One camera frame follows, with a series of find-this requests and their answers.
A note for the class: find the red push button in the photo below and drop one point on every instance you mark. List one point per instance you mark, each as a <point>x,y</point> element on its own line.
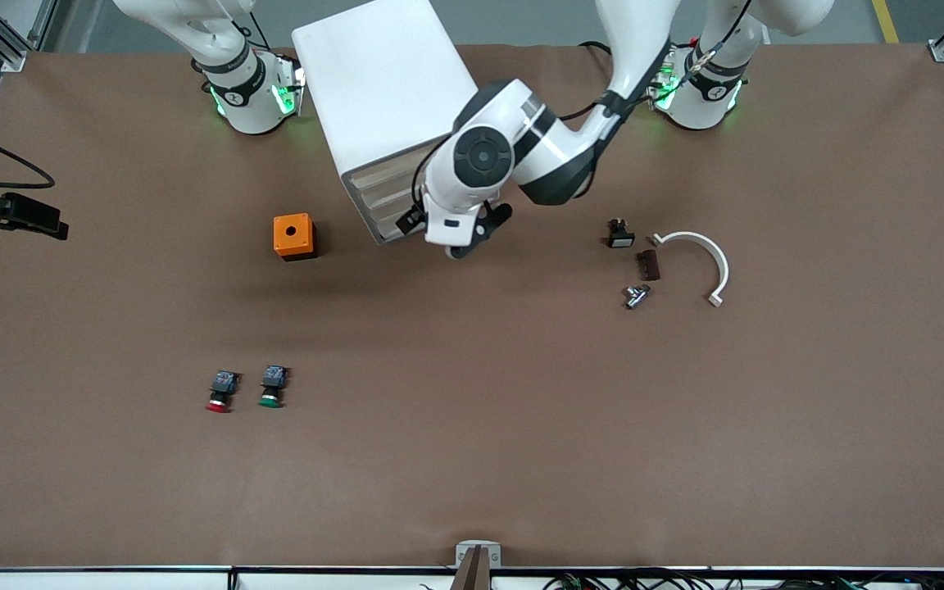
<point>223,385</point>

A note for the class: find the black switch with white cap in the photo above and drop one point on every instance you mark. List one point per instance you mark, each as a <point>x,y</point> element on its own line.
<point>621,239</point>

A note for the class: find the chrome tee valve fitting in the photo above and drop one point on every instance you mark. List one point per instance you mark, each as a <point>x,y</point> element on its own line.
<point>636,297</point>

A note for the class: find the dark brown rectangular block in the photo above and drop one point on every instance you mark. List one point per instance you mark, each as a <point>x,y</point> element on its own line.
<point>649,265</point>

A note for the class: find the green push button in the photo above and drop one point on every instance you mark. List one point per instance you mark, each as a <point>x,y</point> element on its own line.
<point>274,378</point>

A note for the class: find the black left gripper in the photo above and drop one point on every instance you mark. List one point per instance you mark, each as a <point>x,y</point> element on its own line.
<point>412,219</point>

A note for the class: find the brown camera post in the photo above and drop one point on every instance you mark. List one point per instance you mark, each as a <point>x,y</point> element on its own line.
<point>472,574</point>

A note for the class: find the orange button enclosure box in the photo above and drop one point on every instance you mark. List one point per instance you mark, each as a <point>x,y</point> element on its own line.
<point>282,225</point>

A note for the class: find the white drawer cabinet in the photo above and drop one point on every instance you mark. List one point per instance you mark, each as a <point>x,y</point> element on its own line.
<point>382,82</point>

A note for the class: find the grey metal bracket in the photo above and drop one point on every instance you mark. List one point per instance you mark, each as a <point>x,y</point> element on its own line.
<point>495,557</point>

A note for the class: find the white table frame rail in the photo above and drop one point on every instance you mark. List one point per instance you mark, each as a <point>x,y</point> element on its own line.
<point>111,582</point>

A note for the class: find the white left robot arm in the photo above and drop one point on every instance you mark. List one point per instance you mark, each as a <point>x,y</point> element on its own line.
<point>480,156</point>

